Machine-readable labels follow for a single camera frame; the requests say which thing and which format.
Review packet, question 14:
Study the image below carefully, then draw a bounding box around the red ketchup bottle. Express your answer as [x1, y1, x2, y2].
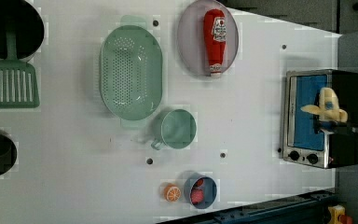
[203, 8, 227, 77]

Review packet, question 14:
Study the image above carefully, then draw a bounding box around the green mug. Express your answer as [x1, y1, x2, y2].
[151, 109, 197, 150]

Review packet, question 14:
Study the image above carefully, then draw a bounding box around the orange slice toy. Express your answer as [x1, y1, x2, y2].
[163, 184, 182, 203]

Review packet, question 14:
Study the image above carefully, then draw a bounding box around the peeled plush banana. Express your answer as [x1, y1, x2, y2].
[301, 87, 348, 122]

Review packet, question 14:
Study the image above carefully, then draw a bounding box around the blue bowl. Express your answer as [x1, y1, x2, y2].
[184, 173, 217, 209]

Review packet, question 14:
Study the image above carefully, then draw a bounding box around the black toaster oven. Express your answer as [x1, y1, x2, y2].
[282, 69, 358, 169]

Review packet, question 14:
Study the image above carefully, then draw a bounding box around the grey round plate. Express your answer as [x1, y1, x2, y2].
[176, 0, 239, 78]

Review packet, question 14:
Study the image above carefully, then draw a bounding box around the green spatula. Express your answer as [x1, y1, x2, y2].
[0, 28, 40, 109]

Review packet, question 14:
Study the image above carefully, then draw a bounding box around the black round pot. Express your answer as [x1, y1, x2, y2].
[0, 0, 45, 61]

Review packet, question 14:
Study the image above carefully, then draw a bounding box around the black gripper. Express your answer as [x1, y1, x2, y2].
[315, 121, 358, 136]

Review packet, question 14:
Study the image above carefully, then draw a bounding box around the red strawberry toy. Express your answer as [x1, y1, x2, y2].
[190, 189, 204, 204]

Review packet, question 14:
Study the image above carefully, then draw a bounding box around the green oval colander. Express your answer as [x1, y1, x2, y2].
[99, 15, 163, 129]

